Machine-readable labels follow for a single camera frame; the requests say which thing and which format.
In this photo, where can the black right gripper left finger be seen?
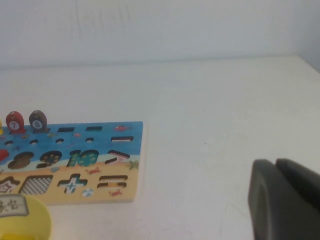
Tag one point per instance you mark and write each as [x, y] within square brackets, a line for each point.
[275, 212]

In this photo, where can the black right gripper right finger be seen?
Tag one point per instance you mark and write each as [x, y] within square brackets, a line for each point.
[302, 178]

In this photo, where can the colourful wooden puzzle board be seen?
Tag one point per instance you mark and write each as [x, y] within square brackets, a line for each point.
[102, 144]

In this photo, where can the yellow plastic bowl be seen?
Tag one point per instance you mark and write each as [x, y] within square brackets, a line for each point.
[40, 220]

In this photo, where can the brown fish piece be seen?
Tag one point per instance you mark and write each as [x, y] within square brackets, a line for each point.
[37, 122]

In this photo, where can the yellow equals sign piece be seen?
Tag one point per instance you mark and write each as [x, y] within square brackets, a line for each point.
[15, 236]

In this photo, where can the red fish piece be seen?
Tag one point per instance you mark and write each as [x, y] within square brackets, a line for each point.
[15, 122]

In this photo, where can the yellow fish piece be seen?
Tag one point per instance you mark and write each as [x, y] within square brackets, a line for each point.
[1, 126]

